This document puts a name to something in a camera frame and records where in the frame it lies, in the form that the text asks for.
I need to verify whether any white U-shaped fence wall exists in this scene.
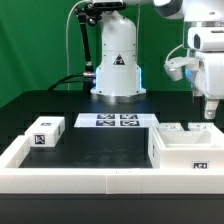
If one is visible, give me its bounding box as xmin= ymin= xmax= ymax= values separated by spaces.
xmin=0 ymin=135 xmax=224 ymax=194

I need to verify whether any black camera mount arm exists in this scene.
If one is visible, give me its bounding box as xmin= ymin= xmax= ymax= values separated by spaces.
xmin=74 ymin=3 xmax=97 ymax=77

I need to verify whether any white marker base plate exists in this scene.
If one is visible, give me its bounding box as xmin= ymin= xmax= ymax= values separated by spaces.
xmin=74 ymin=113 xmax=159 ymax=128

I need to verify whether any black cable bundle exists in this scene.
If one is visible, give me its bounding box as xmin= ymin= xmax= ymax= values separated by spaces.
xmin=47 ymin=73 xmax=98 ymax=92

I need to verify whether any white cabinet top block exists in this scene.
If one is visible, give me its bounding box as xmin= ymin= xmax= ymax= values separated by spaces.
xmin=25 ymin=116 xmax=65 ymax=147

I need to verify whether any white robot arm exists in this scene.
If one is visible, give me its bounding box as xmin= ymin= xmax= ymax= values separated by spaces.
xmin=91 ymin=0 xmax=224 ymax=119

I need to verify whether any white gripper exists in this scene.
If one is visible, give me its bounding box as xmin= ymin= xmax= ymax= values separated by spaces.
xmin=186 ymin=27 xmax=224 ymax=119

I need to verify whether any white cabinet body box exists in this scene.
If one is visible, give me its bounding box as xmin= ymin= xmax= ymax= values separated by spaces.
xmin=148 ymin=128 xmax=224 ymax=169

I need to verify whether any white cable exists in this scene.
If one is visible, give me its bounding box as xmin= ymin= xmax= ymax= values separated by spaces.
xmin=65 ymin=0 xmax=88 ymax=92

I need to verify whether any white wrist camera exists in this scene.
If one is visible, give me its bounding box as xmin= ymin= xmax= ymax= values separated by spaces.
xmin=164 ymin=57 xmax=196 ymax=81

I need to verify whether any white cabinet door panel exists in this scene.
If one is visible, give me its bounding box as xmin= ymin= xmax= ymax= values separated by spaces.
xmin=158 ymin=122 xmax=183 ymax=131
xmin=188 ymin=122 xmax=213 ymax=131

